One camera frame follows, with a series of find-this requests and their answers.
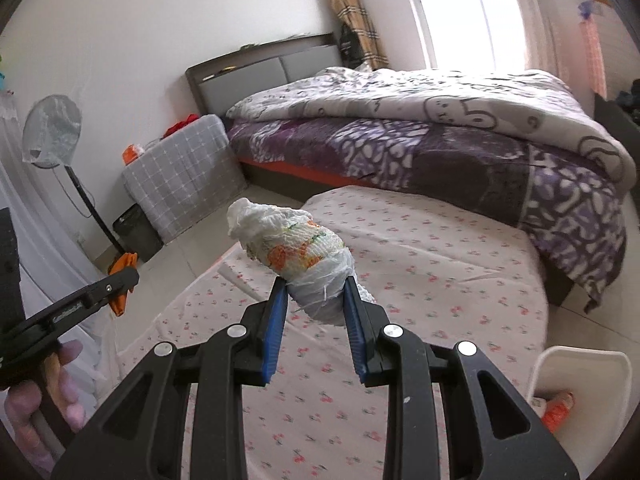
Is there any standing fan with plastic cover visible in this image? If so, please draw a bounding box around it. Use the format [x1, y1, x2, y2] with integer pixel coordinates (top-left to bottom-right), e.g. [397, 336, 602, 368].
[22, 94, 126, 256]

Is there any orange peel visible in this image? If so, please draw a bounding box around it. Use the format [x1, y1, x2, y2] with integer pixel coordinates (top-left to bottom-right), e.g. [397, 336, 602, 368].
[109, 252, 138, 317]

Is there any grey cartoon print quilt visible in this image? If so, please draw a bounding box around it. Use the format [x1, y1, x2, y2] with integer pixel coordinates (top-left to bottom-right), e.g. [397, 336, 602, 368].
[225, 66, 638, 191]

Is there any plaid coat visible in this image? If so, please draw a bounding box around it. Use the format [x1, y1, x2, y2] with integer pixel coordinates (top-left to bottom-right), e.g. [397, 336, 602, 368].
[330, 0, 391, 71]

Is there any dark waste bin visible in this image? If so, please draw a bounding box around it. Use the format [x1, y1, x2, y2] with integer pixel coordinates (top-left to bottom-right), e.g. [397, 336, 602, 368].
[112, 203, 163, 263]

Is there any window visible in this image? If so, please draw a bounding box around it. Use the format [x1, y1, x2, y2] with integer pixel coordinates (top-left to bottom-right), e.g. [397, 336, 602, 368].
[395, 0, 533, 73]

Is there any bed with purple patterned sheet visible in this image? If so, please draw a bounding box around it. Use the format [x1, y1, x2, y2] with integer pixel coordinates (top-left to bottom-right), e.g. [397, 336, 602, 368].
[227, 117, 628, 313]

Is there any cabinet under checked cloth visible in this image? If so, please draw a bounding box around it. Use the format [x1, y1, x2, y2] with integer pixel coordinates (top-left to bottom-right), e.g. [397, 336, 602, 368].
[122, 114, 248, 246]

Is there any dark headboard with grey pads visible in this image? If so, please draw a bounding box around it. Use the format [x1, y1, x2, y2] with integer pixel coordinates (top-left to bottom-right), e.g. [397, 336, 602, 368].
[185, 32, 343, 116]

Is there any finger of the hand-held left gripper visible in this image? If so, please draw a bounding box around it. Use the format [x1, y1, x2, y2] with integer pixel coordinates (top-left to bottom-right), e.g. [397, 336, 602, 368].
[20, 266, 141, 346]

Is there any red cloth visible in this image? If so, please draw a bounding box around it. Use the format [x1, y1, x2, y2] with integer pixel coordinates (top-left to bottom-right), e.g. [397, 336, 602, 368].
[162, 114, 201, 138]

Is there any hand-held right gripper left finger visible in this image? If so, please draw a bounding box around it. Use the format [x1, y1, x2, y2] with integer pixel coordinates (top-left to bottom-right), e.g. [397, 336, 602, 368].
[50, 277, 291, 480]

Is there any floral tablecloth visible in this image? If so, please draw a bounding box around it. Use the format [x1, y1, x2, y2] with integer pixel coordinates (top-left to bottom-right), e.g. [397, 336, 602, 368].
[112, 185, 551, 480]

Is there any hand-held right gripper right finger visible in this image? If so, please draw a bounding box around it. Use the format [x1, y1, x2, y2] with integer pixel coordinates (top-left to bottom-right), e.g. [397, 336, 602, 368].
[342, 276, 583, 480]

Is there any pale pink curtain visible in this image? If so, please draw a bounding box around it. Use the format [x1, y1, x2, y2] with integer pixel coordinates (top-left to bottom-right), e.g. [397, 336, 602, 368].
[515, 0, 566, 76]

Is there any pile of dark clothes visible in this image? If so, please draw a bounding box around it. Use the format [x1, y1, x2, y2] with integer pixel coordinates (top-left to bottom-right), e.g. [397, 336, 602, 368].
[615, 87, 640, 126]

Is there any orange print tissue wad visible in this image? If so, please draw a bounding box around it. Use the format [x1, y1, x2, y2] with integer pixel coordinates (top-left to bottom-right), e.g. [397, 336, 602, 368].
[227, 198, 378, 328]

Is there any purple toy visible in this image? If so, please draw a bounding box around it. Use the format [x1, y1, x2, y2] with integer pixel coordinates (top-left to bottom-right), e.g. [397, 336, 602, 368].
[577, 0, 613, 21]

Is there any person's left hand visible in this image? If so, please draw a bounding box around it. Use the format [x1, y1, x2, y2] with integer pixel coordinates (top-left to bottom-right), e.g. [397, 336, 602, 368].
[5, 340, 93, 466]

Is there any black bag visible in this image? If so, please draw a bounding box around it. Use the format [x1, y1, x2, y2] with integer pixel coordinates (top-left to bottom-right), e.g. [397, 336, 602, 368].
[337, 22, 368, 68]

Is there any dark storage bench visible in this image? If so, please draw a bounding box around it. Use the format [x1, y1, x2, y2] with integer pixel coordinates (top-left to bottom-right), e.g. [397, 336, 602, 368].
[594, 92, 640, 136]

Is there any white plastic bin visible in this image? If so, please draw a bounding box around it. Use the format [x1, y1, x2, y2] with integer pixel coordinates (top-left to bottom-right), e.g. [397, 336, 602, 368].
[527, 346, 633, 441]

